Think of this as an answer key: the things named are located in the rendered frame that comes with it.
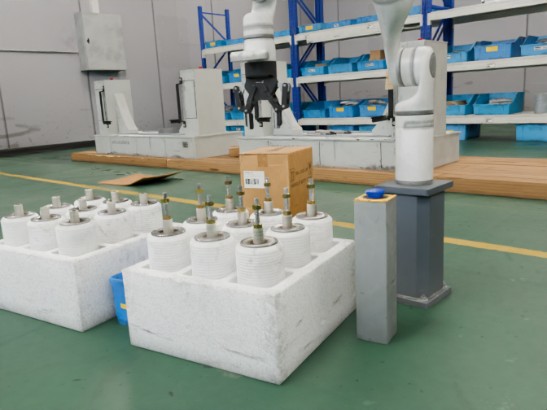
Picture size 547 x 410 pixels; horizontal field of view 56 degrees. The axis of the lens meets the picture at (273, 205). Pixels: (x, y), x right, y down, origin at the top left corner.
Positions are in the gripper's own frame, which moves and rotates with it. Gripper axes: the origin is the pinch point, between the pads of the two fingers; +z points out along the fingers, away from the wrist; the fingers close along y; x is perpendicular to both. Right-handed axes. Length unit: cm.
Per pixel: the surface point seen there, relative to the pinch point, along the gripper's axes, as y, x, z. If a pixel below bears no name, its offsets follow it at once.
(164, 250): 13.7, 26.0, 24.7
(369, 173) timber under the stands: 11, -181, 40
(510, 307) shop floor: -56, -14, 47
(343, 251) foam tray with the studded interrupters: -19.4, 2.8, 29.9
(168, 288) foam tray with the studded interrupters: 10.6, 30.0, 31.5
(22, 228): 65, 16, 25
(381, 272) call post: -29.8, 12.4, 30.9
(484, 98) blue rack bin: -53, -483, 5
